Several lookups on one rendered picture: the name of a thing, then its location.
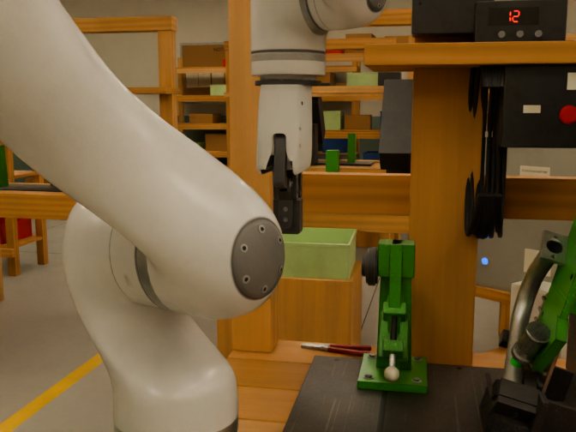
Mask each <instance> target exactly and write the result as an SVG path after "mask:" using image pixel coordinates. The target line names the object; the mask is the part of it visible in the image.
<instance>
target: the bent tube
mask: <svg viewBox="0 0 576 432"><path fill-rule="evenodd" d="M555 238H556V239H555ZM567 243H568V237H567V236H564V235H561V234H558V233H554V232H552V231H546V230H544V231H543V235H542V242H541V248H540V251H539V253H538V254H537V256H536V258H535V259H534V261H533V262H532V263H531V265H530V266H529V268H528V270H527V272H526V274H525V276H524V278H523V281H522V283H521V286H520V288H519V292H518V295H517V297H516V301H515V304H514V307H513V313H512V318H511V323H510V329H509V336H508V342H507V354H506V361H505V368H504V374H503V378H504V379H507V380H510V381H514V382H518V383H520V384H522V380H523V372H524V364H523V366H522V368H517V367H514V366H513V365H512V364H511V362H510V361H511V358H512V357H513V356H512V353H511V350H512V347H513V345H514V344H515V343H516V342H518V340H519V339H521V337H522V336H523V335H524V333H525V328H526V326H527V325H528V324H529V321H530V317H531V311H532V307H533V304H534V302H535V299H536V296H537V292H538V290H539V288H540V285H541V284H542V282H543V279H544V277H545V276H546V274H547V273H548V271H549V270H550V268H552V266H553V265H554V264H558V265H561V266H564V265H565V264H566V257H567Z"/></svg>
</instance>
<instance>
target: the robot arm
mask: <svg viewBox="0 0 576 432"><path fill-rule="evenodd" d="M386 2H387V0H250V32H251V75H252V76H260V77H261V80H260V81H255V86H261V90H260V98H259V108H258V123H257V147H256V170H257V171H258V172H259V173H260V174H266V173H268V172H270V171H273V211H272V210H271V209H270V207H269V206H268V204H266V202H264V200H263V199H262V198H261V197H260V196H259V195H258V194H257V193H256V192H255V191H254V190H253V189H252V188H251V187H250V186H249V185H248V184H246V182H244V180H242V179H241V178H240V177H239V176H238V175H237V174H235V173H234V172H233V171H231V170H230V169H229V168H228V167H226V166H225V165H224V164H222V163H221V162H220V161H218V160H217V159H216V158H214V156H212V155H211V154H210V153H208V152H207V151H206V150H204V149H203V148H202V147H200V146H199V145H197V144H196V143H194V142H193V141H192V140H190V138H188V137H187V136H185V135H184V134H182V133H181V132H179V131H178V130H177V129H175V128H173V127H172V126H171V125H170V124H168V123H167V122H166V121H165V120H163V119H162V118H161V117H159V116H158V115H157V114H156V113H154V112H153V111H152V110H151V109H149V108H148V107H147V106H146V105H145V104H143V103H142V102H141V101H140V100H139V99H138V98H137V97H136V96H134V94H132V92H130V90H128V88H126V86H124V84H122V82H120V80H118V78H117V77H116V76H115V75H114V74H113V73H112V72H111V70H110V69H109V68H108V67H107V66H106V64H105V63H104V62H103V60H102V59H101V58H100V56H99V55H98V53H97V52H96V51H95V50H94V48H93V47H92V46H91V44H90V43H89V42H88V40H87V39H86V37H85V36H84V34H83V33H82V32H81V30H80V29H79V28H78V26H77V25H76V24H75V22H74V21H73V20H72V18H71V17H70V15H69V14H68V12H67V11H66V9H65V8H64V7H63V6H62V4H61V3H60V1H59V0H0V141H1V142H2V143H3V144H4V145H5V146H6V147H7V148H8V149H9V150H10V151H12V152H13V153H14V154H15V155H16V156H17V157H18V158H20V159H21V160H22V161H23V162H25V163H26V164H27V165H28V166H30V167H31V168H32V169H33V170H35V171H36V172H37V173H38V174H40V176H42V177H43V178H44V179H45V180H47V181H48V182H49V183H51V184H52V185H54V186H55V187H57V188H58V189H60V190H61V191H62V192H64V194H66V195H68V196H69V197H71V198H72V199H73V200H75V201H77V202H76V204H75V205H74V207H73V208H72V210H71V212H70V214H69V217H68V219H67V222H66V226H65V228H64V233H63V245H62V261H63V272H64V277H65V280H66V284H67V286H68V289H69V294H70V296H71V298H72V301H73V303H74V305H75V308H76V310H77V312H78V314H79V316H80V318H81V321H82V323H83V325H84V327H85V328H86V330H87V332H88V334H89V336H90V338H91V340H92V342H93V344H94V345H95V347H96V349H97V351H98V353H99V354H100V356H101V358H102V360H103V362H104V364H105V367H106V369H107V371H108V374H109V376H110V379H111V386H112V393H113V428H114V432H238V393H237V380H236V376H235V374H234V371H233V369H232V367H231V366H230V364H229V363H228V362H227V360H226V359H225V357H224V356H223V355H222V354H221V352H220V351H219V350H218V349H217V348H216V346H215V345H214V344H213V343H212V342H211V341H210V339H209V338H208V337H207V336H206V335H205V334H204V332H202V330H201V329H200V328H199V327H198V325H197V324H196V323H195V321H194V320H193V318H192V317H191V316H194V317H200V318H205V319H211V320H224V319H231V318H235V317H238V316H241V315H246V314H248V313H249V312H251V311H253V310H255V309H257V308H259V307H260V306H261V305H262V304H263V303H264V302H266V300H268V298H270V296H271V295H272V294H273V292H274V290H275V289H276V287H277V285H278V283H279V280H280V278H281V276H282V273H283V269H284V264H285V243H284V238H283V235H282V234H299V233H300V232H301V231H302V230H303V199H300V198H302V191H303V171H305V170H306V169H308V168H309V167H310V164H311V156H312V87H315V86H321V81H317V80H316V76H325V75H326V54H325V53H326V36H327V32H328V31H334V30H346V29H352V28H358V27H363V26H367V25H368V24H370V23H372V22H373V21H375V20H376V19H377V18H378V17H379V16H380V15H381V13H382V12H383V10H384V8H385V5H386ZM287 170H288V171H287Z"/></svg>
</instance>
